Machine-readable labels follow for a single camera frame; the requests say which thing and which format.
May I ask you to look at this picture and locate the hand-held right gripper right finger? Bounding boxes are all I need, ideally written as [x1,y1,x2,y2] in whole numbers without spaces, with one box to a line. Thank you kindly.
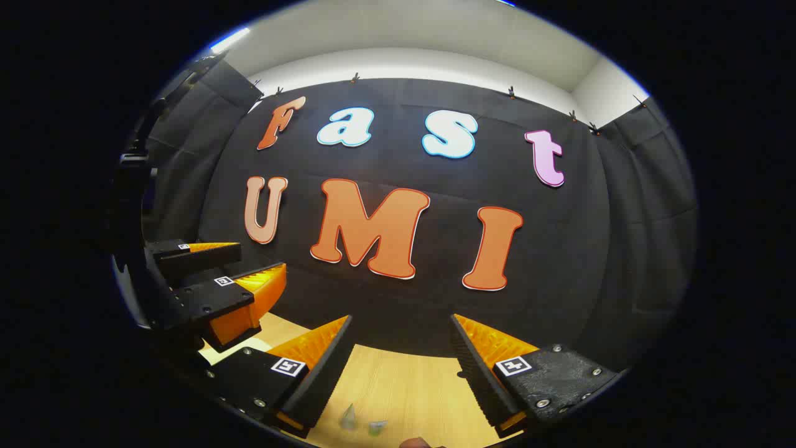
[449,314,624,439]

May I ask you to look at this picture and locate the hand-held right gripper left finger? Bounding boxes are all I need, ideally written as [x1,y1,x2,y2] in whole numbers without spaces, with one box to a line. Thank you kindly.
[200,315,355,439]

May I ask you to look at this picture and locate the black backdrop cloth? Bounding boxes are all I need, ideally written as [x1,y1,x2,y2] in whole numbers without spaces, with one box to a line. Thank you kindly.
[146,59,700,374]

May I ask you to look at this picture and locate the ceiling light strip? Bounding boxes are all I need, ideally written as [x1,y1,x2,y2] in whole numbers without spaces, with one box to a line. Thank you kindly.
[208,26,252,55]

